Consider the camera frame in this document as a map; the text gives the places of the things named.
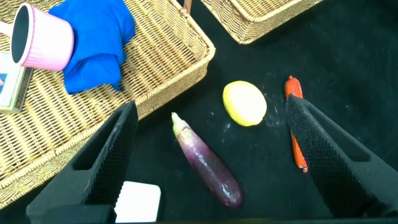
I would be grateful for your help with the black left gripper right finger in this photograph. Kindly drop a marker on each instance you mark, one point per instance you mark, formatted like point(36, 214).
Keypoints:
point(342, 168)

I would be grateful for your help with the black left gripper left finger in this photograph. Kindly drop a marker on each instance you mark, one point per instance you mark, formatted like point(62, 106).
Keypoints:
point(93, 180)

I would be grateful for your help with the orange sausage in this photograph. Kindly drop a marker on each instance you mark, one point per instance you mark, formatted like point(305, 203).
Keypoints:
point(293, 87)

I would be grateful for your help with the yellow lemon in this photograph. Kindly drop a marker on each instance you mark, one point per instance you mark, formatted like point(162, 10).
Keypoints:
point(245, 104)

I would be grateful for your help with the white soap bar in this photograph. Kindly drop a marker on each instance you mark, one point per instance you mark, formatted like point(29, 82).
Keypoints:
point(140, 202)

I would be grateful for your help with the purple eggplant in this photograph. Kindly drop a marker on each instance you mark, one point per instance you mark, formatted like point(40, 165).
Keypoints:
point(208, 165)

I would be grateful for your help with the cream box with blue print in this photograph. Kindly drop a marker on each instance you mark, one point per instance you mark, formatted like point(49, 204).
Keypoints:
point(9, 84)

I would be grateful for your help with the blue cloth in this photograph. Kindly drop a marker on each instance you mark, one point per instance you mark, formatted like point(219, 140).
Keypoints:
point(93, 46)

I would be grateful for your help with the pink plastic cup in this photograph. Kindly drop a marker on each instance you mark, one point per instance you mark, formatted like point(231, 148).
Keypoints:
point(46, 43)

